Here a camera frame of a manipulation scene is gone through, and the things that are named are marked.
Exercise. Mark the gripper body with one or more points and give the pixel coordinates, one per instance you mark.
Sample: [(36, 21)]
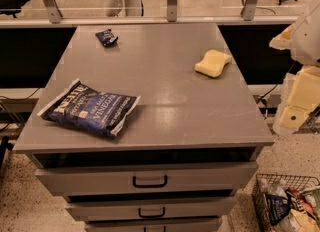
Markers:
[(308, 41)]

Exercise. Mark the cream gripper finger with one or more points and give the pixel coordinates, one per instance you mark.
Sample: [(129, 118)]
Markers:
[(283, 40)]

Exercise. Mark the yellow sponge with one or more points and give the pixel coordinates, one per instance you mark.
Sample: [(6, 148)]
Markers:
[(213, 63)]

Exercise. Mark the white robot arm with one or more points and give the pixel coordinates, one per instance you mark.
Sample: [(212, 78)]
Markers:
[(305, 42)]

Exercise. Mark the green snack bag in basket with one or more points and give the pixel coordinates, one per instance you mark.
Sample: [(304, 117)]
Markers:
[(312, 197)]

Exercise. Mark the red snack bag in basket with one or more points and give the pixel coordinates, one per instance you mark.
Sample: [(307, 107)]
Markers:
[(298, 202)]

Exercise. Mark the blue snack bag in basket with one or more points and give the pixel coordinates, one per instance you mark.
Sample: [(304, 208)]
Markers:
[(278, 207)]

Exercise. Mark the yellow snack bag in basket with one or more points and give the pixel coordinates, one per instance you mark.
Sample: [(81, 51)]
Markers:
[(297, 221)]

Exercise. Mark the top grey drawer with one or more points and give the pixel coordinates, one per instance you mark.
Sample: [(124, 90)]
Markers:
[(146, 178)]

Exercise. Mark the grey drawer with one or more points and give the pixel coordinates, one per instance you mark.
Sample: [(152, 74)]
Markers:
[(165, 225), (150, 209), (146, 178)]

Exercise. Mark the grey drawer cabinet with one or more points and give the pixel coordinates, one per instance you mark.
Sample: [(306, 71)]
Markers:
[(183, 117)]

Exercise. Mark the bottom grey drawer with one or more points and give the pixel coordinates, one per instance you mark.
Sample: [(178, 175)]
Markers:
[(165, 225)]

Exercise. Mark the small dark blue snack packet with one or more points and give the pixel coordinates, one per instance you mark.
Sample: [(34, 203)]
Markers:
[(107, 38)]

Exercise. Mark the large blue chip bag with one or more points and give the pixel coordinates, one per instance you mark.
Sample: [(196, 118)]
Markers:
[(88, 109)]

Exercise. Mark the middle grey drawer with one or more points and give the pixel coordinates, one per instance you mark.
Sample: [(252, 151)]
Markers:
[(150, 209)]

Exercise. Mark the wire basket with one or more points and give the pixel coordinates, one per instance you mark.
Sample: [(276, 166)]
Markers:
[(260, 204)]

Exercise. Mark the left metal bracket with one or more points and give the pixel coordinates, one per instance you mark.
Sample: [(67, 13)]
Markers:
[(53, 12)]

